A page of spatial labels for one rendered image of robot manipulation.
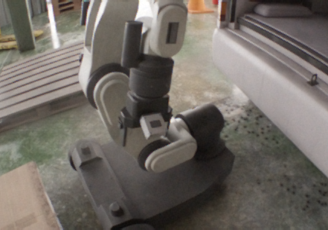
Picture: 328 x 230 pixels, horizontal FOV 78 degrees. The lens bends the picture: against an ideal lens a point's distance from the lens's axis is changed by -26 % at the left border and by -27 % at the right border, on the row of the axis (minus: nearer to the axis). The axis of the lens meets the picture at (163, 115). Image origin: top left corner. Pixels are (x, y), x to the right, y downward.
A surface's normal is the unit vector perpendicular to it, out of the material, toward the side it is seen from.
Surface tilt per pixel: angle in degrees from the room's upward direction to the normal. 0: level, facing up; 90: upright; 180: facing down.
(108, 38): 90
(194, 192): 0
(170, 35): 90
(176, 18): 90
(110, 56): 90
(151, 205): 0
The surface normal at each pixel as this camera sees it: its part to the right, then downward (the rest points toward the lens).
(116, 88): 0.49, 0.51
